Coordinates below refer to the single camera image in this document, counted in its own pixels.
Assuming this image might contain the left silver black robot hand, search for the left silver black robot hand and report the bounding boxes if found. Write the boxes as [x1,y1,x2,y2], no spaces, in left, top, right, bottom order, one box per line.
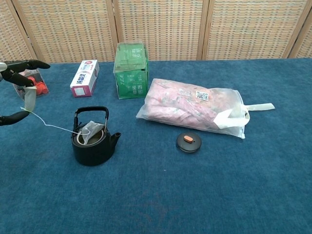
[0,59,51,127]

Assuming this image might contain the white tea bag green tag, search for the white tea bag green tag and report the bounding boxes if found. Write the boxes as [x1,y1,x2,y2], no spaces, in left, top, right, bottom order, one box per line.
[20,106,103,145]

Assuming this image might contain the black teapot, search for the black teapot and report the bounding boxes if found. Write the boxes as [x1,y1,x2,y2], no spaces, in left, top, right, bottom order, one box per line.
[71,105,122,167]

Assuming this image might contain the green transparent box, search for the green transparent box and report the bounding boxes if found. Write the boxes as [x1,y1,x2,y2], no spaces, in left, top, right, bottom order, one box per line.
[113,41,149,100]

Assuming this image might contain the translucent bag pink cloth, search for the translucent bag pink cloth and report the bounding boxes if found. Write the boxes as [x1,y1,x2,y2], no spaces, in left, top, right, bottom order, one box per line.
[136,78,275,140]

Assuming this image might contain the black teapot lid orange knob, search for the black teapot lid orange knob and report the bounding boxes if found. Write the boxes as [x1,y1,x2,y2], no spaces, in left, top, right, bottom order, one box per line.
[176,132,202,154]

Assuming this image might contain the clear box red black capsules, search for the clear box red black capsules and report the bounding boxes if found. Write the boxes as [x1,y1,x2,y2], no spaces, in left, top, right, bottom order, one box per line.
[13,68,50,100]

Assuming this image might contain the white pink toothpaste box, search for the white pink toothpaste box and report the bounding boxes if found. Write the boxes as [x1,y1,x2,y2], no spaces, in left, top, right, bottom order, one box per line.
[70,59,100,98]

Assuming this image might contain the wicker folding screen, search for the wicker folding screen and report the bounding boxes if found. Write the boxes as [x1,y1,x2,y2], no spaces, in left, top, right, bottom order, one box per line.
[0,0,312,66]

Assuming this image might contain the blue table cloth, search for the blue table cloth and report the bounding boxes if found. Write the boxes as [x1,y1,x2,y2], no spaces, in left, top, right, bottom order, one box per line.
[0,58,312,234]

